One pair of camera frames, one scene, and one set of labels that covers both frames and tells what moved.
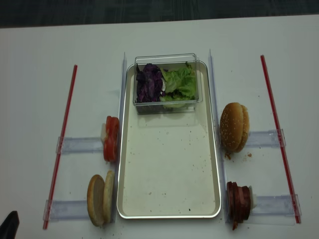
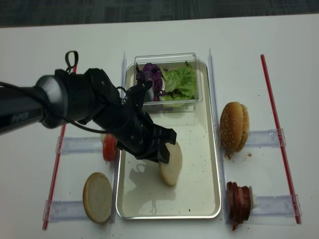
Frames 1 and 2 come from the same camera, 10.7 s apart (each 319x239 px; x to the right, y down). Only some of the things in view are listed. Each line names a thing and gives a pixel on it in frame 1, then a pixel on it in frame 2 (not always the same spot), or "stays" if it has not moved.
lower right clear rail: (279, 205) stays
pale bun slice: (108, 194) -> (170, 172)
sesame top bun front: (231, 126) stays
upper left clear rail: (81, 145) stays
